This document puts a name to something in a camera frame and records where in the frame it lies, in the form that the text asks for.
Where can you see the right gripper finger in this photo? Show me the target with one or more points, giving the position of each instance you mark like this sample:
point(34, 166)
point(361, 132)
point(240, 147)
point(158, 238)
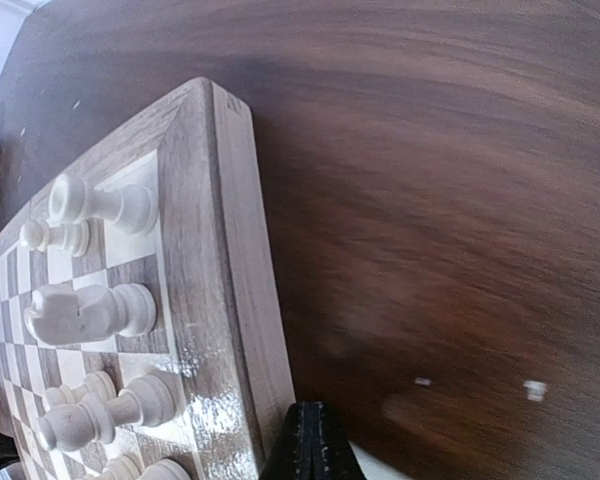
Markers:
point(312, 444)

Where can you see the white pawn chess piece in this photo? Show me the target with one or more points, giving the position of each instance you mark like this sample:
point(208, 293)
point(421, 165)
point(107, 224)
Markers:
point(39, 235)

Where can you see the white knight chess piece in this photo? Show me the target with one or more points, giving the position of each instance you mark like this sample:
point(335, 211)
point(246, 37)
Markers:
point(60, 315)

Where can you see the white bishop chess piece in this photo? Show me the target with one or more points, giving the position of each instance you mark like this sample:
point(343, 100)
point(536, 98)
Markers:
point(146, 401)

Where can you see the wooden chess board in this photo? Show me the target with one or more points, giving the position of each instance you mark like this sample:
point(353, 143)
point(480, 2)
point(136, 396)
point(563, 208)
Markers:
point(218, 340)

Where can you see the white rook chess piece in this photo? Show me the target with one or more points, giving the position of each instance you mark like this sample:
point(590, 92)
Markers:
point(132, 209)

